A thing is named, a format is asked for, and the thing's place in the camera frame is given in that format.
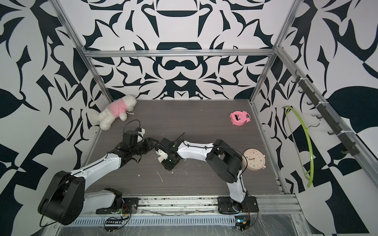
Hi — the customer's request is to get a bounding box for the pink alarm clock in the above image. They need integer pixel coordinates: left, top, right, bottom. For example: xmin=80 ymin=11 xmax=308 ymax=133
xmin=230 ymin=111 xmax=251 ymax=126

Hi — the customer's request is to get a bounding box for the beige round clock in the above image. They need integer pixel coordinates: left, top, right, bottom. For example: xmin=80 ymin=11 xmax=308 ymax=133
xmin=243 ymin=148 xmax=266 ymax=171

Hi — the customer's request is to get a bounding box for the metal wire hanger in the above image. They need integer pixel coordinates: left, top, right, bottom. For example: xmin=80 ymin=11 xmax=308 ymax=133
xmin=305 ymin=113 xmax=324 ymax=130

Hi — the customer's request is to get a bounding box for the black hook rack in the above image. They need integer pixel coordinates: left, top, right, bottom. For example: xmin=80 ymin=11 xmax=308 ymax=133
xmin=293 ymin=71 xmax=360 ymax=156

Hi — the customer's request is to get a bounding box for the green hoop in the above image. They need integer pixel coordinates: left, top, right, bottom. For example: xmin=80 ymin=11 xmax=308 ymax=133
xmin=283 ymin=106 xmax=315 ymax=188

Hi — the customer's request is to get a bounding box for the aluminium front rail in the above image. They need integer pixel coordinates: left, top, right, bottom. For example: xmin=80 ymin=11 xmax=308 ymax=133
xmin=59 ymin=194 xmax=304 ymax=225

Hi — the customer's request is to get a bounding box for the white plush toy pink shirt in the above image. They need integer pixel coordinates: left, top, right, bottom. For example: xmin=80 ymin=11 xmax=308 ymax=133
xmin=97 ymin=95 xmax=137 ymax=131

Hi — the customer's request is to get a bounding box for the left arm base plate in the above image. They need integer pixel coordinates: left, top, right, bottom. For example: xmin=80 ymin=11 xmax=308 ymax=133
xmin=95 ymin=197 xmax=140 ymax=214

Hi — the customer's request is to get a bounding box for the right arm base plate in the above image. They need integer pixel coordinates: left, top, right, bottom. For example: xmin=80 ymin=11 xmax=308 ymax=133
xmin=217 ymin=196 xmax=259 ymax=215

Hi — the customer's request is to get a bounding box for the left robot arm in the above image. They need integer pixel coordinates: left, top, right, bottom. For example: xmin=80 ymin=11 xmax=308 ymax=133
xmin=37 ymin=128 xmax=159 ymax=225

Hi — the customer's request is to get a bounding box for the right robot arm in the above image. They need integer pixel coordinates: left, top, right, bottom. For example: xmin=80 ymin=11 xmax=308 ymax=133
xmin=155 ymin=138 xmax=247 ymax=204

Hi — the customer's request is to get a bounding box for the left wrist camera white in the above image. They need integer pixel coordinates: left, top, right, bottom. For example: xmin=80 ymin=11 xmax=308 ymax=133
xmin=135 ymin=127 xmax=145 ymax=143

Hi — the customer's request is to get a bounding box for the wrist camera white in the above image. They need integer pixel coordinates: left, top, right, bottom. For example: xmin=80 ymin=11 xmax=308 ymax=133
xmin=135 ymin=127 xmax=145 ymax=143
xmin=156 ymin=149 xmax=168 ymax=163

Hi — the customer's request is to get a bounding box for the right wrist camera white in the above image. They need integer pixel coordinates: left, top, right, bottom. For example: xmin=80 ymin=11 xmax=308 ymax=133
xmin=156 ymin=149 xmax=168 ymax=163

